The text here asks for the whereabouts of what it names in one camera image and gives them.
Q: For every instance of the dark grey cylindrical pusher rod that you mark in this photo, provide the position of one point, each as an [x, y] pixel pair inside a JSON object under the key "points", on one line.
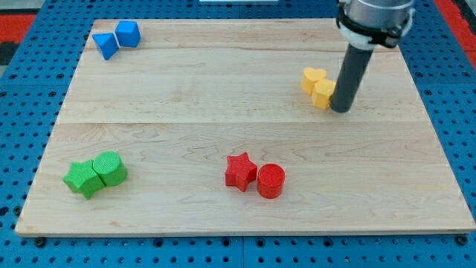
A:
{"points": [[349, 78]]}

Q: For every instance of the blue triangular block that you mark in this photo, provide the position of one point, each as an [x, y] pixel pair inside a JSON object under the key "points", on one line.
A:
{"points": [[106, 44]]}

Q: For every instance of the light wooden board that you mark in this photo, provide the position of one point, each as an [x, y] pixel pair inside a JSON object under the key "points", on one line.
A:
{"points": [[196, 91]]}

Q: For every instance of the green cylinder block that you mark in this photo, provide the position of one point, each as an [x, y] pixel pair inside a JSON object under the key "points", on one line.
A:
{"points": [[110, 168]]}

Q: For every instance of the yellow heart block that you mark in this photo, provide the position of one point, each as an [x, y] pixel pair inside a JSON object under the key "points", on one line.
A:
{"points": [[310, 77]]}

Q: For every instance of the yellow hexagon block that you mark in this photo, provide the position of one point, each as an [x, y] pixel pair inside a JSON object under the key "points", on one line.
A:
{"points": [[322, 93]]}

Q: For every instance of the green star block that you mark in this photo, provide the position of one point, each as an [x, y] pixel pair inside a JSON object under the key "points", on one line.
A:
{"points": [[82, 179]]}

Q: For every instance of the blue cube block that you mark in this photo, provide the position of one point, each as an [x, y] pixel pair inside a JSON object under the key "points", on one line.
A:
{"points": [[128, 34]]}

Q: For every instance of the red star block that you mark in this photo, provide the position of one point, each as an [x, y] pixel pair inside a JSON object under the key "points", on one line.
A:
{"points": [[240, 171]]}

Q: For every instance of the red cylinder block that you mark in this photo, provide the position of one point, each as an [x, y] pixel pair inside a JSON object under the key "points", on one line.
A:
{"points": [[270, 180]]}

